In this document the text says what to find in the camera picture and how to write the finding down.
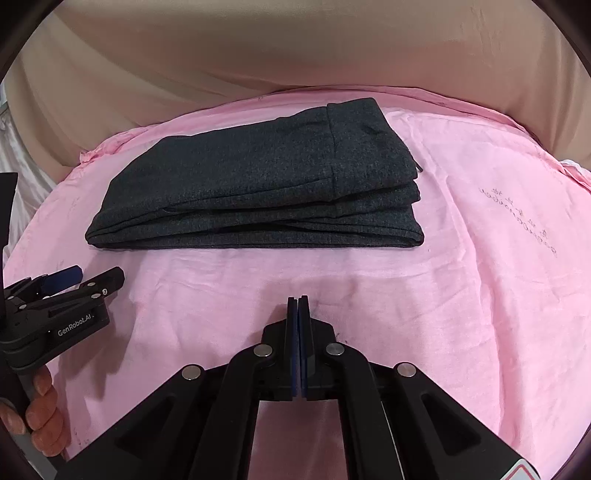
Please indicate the pink bedsheet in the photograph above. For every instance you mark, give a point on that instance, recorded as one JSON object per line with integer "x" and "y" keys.
{"x": 415, "y": 300}

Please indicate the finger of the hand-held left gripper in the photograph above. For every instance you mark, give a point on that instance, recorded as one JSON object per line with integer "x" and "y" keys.
{"x": 62, "y": 277}
{"x": 104, "y": 279}

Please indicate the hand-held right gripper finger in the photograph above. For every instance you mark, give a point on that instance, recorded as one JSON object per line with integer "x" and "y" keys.
{"x": 295, "y": 353}
{"x": 304, "y": 353}

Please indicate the beige cloth drape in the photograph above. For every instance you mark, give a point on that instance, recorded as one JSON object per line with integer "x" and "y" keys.
{"x": 231, "y": 55}

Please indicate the dark grey pants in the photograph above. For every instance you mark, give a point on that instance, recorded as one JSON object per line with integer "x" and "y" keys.
{"x": 258, "y": 184}

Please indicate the white satin curtain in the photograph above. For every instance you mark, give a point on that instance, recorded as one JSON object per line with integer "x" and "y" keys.
{"x": 11, "y": 189}

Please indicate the white cloth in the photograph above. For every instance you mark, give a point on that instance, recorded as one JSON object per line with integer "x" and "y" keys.
{"x": 577, "y": 168}

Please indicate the person's left hand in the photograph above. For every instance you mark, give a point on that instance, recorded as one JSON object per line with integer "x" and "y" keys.
{"x": 46, "y": 410}

